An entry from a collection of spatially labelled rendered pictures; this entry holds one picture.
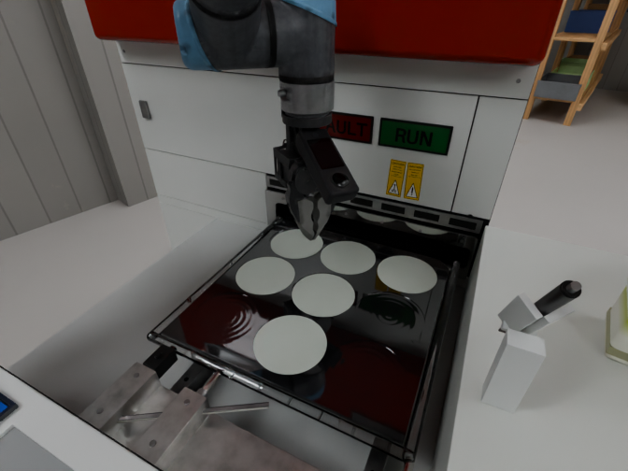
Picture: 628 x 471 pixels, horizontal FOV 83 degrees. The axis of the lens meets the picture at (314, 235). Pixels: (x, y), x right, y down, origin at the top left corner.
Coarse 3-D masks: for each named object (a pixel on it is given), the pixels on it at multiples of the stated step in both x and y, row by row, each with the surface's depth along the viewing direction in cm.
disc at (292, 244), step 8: (288, 232) 72; (296, 232) 72; (272, 240) 69; (280, 240) 69; (288, 240) 69; (296, 240) 69; (304, 240) 69; (312, 240) 69; (320, 240) 69; (272, 248) 67; (280, 248) 67; (288, 248) 67; (296, 248) 67; (304, 248) 67; (312, 248) 67; (320, 248) 67; (288, 256) 65; (296, 256) 65; (304, 256) 65
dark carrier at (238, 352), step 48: (336, 240) 69; (240, 288) 58; (288, 288) 58; (384, 288) 58; (432, 288) 58; (192, 336) 49; (240, 336) 50; (336, 336) 49; (384, 336) 50; (288, 384) 43; (336, 384) 43; (384, 384) 43; (384, 432) 39
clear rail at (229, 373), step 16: (160, 336) 49; (176, 352) 48; (208, 368) 46; (224, 368) 45; (240, 384) 44; (256, 384) 43; (288, 400) 41; (320, 416) 40; (336, 416) 40; (352, 432) 38; (368, 432) 38; (384, 448) 37; (400, 448) 37
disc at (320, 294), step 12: (312, 276) 60; (324, 276) 60; (336, 276) 60; (300, 288) 58; (312, 288) 58; (324, 288) 58; (336, 288) 58; (348, 288) 58; (300, 300) 55; (312, 300) 55; (324, 300) 55; (336, 300) 55; (348, 300) 55; (312, 312) 53; (324, 312) 53; (336, 312) 53
